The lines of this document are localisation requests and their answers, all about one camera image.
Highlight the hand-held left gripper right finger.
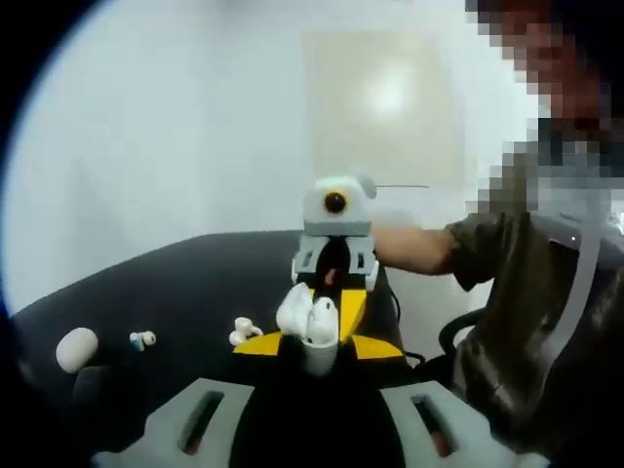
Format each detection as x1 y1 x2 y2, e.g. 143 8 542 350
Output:
315 334 535 468

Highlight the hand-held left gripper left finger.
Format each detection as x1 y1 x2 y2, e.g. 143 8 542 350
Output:
92 333 316 468

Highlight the white rectangular charging case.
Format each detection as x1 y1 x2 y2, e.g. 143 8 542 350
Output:
275 282 341 377

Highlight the white earphone blue tip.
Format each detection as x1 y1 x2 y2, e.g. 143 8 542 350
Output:
128 330 158 350

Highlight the white oval charging case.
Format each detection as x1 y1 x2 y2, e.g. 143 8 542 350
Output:
55 326 99 375

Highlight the black chair part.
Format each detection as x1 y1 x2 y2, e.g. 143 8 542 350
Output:
438 309 487 348

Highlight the beige wall panel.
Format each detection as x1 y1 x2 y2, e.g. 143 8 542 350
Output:
300 27 462 189

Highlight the grey chest device with strap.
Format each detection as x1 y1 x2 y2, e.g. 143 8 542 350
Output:
538 209 624 376

